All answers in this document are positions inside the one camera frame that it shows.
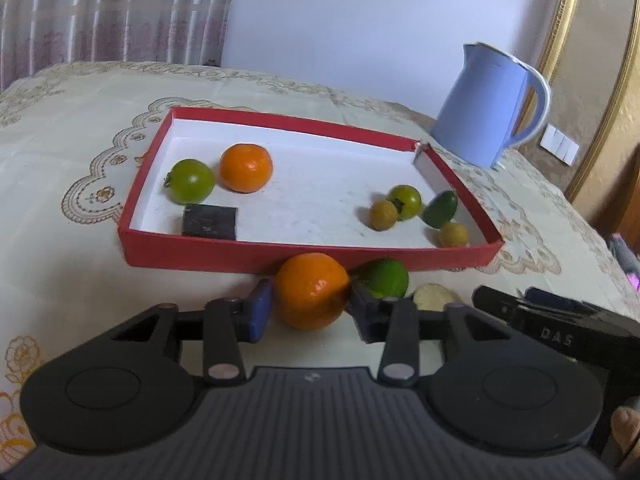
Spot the green tomato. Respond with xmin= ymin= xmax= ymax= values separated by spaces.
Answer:
xmin=164 ymin=158 xmax=216 ymax=205

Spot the green persimmon with calyx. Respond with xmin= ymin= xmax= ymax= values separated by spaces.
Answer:
xmin=386 ymin=184 xmax=424 ymax=221

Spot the red cardboard box tray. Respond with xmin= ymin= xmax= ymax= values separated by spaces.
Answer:
xmin=118 ymin=106 xmax=505 ymax=275

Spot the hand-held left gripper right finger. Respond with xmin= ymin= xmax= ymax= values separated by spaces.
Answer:
xmin=349 ymin=280 xmax=521 ymax=387

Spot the black square block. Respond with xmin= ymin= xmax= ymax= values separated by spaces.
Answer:
xmin=181 ymin=203 xmax=239 ymax=241

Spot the pale yellow fruit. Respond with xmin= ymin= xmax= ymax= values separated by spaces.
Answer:
xmin=412 ymin=283 xmax=457 ymax=311

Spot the grey and pink item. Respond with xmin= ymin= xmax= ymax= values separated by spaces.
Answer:
xmin=607 ymin=232 xmax=640 ymax=292

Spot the green lime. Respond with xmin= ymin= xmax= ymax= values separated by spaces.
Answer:
xmin=358 ymin=258 xmax=410 ymax=300

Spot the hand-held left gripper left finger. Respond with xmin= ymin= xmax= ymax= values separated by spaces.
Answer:
xmin=110 ymin=279 xmax=275 ymax=387

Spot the large orange mandarin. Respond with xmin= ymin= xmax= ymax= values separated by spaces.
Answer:
xmin=272 ymin=252 xmax=351 ymax=331

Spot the oval green fruit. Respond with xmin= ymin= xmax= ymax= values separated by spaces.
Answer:
xmin=421 ymin=189 xmax=460 ymax=230

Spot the person's right hand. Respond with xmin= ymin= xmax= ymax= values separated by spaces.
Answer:
xmin=612 ymin=405 xmax=640 ymax=457

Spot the pink patterned curtain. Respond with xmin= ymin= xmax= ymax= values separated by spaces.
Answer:
xmin=0 ymin=0 xmax=242 ymax=92

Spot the gold moulding strip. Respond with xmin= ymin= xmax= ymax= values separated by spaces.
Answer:
xmin=564 ymin=0 xmax=640 ymax=204
xmin=536 ymin=0 xmax=589 ymax=83

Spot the yellow-brown round fruit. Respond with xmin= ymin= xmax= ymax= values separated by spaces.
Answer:
xmin=438 ymin=222 xmax=470 ymax=249
xmin=369 ymin=200 xmax=400 ymax=232

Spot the white wall switch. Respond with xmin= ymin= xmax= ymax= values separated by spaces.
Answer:
xmin=539 ymin=123 xmax=581 ymax=166

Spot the blue electric kettle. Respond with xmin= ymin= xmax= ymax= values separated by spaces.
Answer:
xmin=430 ymin=42 xmax=553 ymax=171

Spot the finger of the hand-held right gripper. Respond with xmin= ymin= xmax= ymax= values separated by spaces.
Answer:
xmin=524 ymin=286 xmax=597 ymax=313
xmin=472 ymin=284 xmax=526 ymax=322

